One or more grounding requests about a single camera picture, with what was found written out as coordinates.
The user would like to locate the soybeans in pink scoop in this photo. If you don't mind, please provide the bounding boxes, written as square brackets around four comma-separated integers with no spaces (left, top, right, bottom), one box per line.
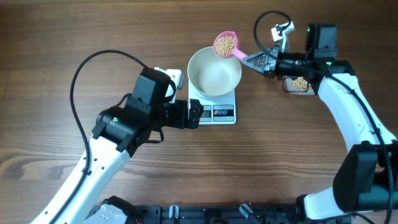
[215,36,236,56]

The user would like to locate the white bowl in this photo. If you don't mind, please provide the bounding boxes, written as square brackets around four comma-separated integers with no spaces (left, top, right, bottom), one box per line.
[187,47,242,98]

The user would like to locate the left black cable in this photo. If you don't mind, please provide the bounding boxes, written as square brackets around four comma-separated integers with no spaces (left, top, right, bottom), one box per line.
[49,49,165,224]

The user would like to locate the clear plastic container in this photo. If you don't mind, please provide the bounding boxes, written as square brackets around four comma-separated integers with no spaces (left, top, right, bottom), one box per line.
[284,77,314,95]

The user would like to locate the pink plastic measuring scoop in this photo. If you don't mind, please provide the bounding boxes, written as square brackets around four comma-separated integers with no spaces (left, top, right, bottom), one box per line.
[213,31,248,62]

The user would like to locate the white digital kitchen scale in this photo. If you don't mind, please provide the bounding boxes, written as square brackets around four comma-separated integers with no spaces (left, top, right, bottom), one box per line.
[188,81,237,125]

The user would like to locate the pile of soybeans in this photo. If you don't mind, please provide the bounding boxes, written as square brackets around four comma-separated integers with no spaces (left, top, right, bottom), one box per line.
[291,77,310,90]

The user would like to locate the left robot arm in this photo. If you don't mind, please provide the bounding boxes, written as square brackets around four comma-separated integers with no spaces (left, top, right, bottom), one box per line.
[34,67,203,223]

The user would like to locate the black cable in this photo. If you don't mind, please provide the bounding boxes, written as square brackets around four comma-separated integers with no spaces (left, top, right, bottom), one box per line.
[49,49,165,224]
[252,10,395,224]

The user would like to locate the right black cable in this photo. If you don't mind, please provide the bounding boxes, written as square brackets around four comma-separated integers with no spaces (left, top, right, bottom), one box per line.
[252,10,395,224]

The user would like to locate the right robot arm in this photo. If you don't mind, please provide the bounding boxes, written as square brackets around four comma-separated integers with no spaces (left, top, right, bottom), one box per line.
[241,24,397,221]

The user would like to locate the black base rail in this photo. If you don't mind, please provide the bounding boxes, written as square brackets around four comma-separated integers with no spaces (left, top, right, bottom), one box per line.
[126,204,300,224]

